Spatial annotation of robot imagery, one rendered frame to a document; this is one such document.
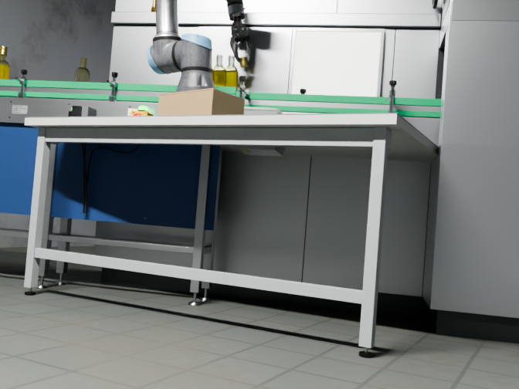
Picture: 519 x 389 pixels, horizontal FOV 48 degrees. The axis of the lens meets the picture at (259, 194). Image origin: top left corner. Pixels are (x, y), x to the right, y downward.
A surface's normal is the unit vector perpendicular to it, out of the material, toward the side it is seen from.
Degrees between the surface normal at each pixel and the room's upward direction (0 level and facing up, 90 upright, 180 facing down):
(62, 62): 90
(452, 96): 90
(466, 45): 90
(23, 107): 90
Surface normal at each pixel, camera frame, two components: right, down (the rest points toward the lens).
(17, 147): -0.19, -0.05
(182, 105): -0.45, -0.07
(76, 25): 0.89, 0.05
